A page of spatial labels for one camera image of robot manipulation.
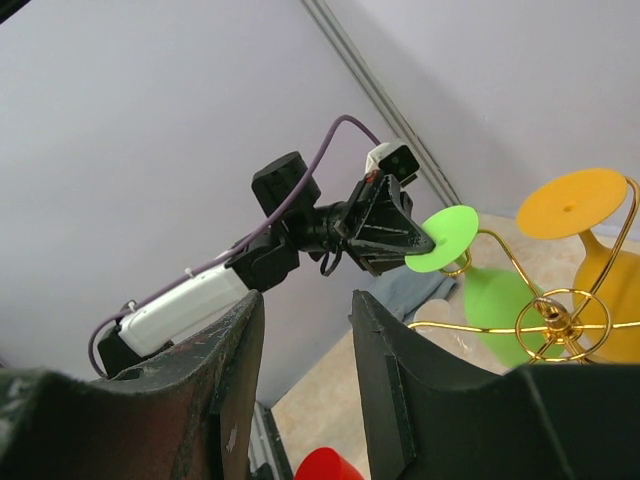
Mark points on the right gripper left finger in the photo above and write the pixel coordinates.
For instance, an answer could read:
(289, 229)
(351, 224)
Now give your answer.
(183, 414)

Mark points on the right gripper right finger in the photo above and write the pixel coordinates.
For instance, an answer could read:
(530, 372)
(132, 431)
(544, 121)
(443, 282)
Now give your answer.
(431, 415)

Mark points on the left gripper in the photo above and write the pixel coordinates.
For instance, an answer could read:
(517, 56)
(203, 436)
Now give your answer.
(377, 225)

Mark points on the green plastic wine glass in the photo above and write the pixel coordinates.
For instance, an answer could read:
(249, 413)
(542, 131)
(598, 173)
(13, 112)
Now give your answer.
(492, 297)

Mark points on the orange plastic wine glass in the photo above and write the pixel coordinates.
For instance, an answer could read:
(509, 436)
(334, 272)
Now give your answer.
(596, 320)

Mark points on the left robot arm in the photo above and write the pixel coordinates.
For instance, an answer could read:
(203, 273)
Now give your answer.
(261, 264)

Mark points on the red plastic wine glass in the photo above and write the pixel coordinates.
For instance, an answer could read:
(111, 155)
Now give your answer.
(325, 463)

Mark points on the grey cloth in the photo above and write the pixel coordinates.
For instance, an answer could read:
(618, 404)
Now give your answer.
(402, 291)

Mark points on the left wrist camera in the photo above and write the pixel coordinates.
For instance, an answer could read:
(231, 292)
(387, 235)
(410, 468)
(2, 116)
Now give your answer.
(394, 158)

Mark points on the gold wire wine glass rack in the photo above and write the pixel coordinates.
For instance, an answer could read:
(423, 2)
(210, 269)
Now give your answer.
(491, 251)

